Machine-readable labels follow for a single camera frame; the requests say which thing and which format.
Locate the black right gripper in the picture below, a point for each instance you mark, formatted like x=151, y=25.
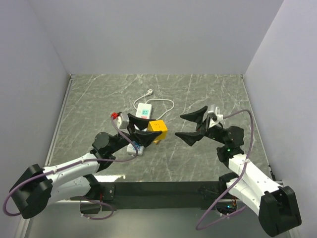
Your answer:
x=190, y=138

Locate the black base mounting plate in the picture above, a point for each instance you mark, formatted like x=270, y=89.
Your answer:
x=157, y=195

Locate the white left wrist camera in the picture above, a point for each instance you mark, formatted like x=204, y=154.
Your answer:
x=121, y=120

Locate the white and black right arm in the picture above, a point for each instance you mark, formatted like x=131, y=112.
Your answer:
x=275, y=205

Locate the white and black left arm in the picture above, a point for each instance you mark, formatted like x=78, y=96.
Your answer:
x=39, y=187

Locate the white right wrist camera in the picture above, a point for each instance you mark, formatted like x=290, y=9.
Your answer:
x=214, y=114

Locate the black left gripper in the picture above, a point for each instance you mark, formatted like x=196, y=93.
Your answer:
x=144, y=138

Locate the yellow cube socket adapter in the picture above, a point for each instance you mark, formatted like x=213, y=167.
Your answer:
x=158, y=125

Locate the aluminium frame rail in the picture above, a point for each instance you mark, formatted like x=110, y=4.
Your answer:
x=24, y=223

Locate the white power strip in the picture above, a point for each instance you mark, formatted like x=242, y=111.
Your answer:
x=143, y=111

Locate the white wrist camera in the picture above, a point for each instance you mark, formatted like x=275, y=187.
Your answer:
x=121, y=120
x=214, y=114

